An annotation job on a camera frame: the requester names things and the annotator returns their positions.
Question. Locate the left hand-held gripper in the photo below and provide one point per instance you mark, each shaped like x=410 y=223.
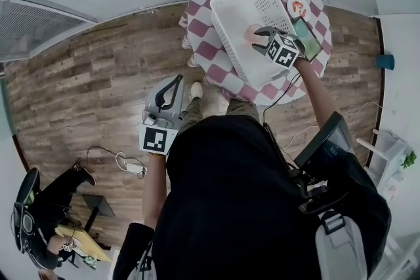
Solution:
x=157 y=139

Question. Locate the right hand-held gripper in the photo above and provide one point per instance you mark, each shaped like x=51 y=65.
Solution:
x=283 y=50

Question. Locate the pink cup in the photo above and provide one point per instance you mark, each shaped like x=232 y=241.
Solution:
x=252 y=32

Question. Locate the white perforated plastic basket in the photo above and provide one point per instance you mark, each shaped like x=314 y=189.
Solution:
x=236 y=13

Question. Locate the person's right forearm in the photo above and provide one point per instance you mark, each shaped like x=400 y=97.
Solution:
x=311 y=92

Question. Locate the person's left forearm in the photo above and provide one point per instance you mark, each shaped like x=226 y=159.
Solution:
x=154 y=187

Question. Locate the person's left beige shoe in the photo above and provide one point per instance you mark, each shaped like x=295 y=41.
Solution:
x=197 y=89

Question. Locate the person's beige shoe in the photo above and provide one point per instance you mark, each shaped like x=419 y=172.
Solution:
x=197 y=89
x=223 y=105

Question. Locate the person's left olive trouser leg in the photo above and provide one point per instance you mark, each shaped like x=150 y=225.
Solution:
x=193 y=114

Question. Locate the person's olive trouser leg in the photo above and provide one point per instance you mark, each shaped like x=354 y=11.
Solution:
x=241 y=109
x=193 y=114

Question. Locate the white plate with red print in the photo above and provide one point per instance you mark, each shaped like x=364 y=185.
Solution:
x=298 y=6

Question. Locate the person's right beige shoe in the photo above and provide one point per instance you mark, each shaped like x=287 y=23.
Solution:
x=223 y=105

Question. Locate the person's right olive trouser leg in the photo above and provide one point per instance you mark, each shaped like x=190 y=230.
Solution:
x=241 y=109

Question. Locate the white power adapter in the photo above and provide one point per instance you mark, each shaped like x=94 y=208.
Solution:
x=135 y=168

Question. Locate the person's black top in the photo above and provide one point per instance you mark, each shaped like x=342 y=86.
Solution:
x=229 y=193

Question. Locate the black tablet screen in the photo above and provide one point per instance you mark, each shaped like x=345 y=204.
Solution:
x=328 y=144

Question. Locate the black desk base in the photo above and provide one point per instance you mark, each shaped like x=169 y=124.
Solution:
x=98 y=206

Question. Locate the white shelf unit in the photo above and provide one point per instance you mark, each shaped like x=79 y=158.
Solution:
x=390 y=157

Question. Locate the light wooden desk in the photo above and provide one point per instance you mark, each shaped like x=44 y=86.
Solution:
x=92 y=246

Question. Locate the small green plant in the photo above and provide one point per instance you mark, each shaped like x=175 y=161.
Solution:
x=409 y=160

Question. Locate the grey slatted window frame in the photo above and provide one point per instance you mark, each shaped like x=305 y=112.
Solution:
x=36 y=26

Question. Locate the black tablet mount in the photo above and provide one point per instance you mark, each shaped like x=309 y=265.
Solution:
x=315 y=193

